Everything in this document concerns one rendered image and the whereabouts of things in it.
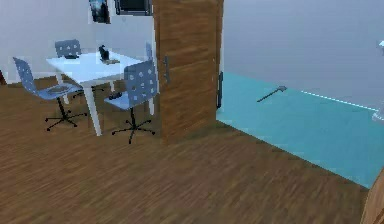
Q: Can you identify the black statuette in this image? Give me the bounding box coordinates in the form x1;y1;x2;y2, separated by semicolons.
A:
98;44;111;62

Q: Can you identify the brown wooden room door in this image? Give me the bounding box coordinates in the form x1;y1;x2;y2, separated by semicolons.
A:
152;0;225;146

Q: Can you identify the white dining table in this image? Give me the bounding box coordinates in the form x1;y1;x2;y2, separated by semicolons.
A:
45;50;156;137

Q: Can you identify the dark framed picture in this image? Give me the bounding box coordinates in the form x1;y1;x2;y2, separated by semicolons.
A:
88;0;111;25

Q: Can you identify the black door handle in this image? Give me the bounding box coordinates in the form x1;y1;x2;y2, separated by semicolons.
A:
216;71;224;110

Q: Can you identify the grey door handle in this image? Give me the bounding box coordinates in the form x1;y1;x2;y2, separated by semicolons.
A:
163;55;171;85

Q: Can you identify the blue swivel chair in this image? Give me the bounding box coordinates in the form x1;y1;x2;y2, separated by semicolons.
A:
54;38;83;59
12;56;89;132
103;59;160;145

